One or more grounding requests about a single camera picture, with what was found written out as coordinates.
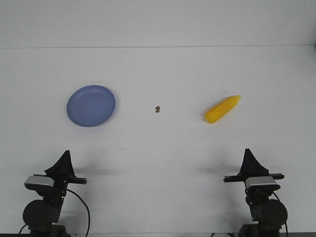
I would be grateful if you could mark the yellow corn cob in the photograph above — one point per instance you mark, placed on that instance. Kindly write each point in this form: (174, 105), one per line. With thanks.
(220, 109)

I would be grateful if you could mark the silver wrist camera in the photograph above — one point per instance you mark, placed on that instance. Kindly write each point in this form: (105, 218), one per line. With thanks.
(39, 182)
(261, 182)

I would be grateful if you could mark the blue round plate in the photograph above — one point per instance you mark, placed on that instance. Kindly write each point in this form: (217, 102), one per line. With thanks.
(91, 106)

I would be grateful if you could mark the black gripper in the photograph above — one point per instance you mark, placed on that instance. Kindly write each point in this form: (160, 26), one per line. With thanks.
(63, 173)
(252, 168)

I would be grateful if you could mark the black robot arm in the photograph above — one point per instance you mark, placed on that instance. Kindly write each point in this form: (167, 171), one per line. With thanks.
(41, 216)
(267, 212)

